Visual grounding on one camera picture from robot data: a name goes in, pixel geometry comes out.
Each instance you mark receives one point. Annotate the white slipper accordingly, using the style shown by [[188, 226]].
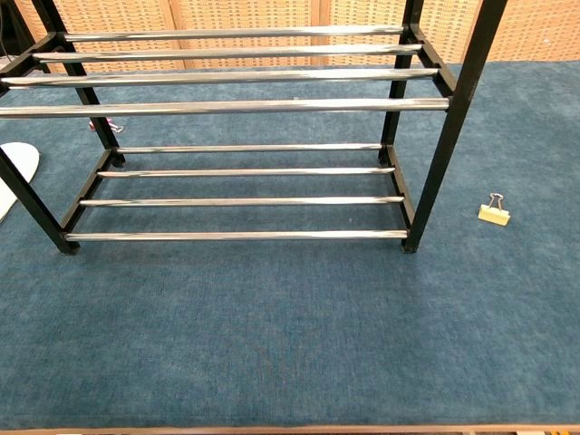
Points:
[[20, 158]]

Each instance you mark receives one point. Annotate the blue carpet mat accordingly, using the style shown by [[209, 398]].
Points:
[[290, 317]]

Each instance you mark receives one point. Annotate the pink binder clip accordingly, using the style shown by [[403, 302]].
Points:
[[113, 123]]

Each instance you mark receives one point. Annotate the yellow binder clip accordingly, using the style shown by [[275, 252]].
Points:
[[494, 215]]

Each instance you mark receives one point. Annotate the woven wicker folding screen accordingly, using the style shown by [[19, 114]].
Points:
[[249, 13]]

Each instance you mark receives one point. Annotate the black shoe rack frame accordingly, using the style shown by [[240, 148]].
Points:
[[453, 113]]

